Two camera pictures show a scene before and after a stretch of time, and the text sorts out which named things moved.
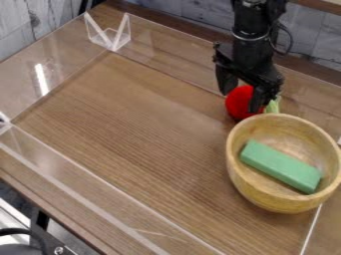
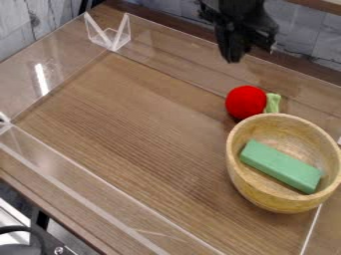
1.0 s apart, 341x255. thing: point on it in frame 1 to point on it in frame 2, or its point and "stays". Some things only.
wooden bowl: x=300 y=138 stays
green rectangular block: x=281 y=165 stays
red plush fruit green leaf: x=238 y=104 stays
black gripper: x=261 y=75 to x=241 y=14
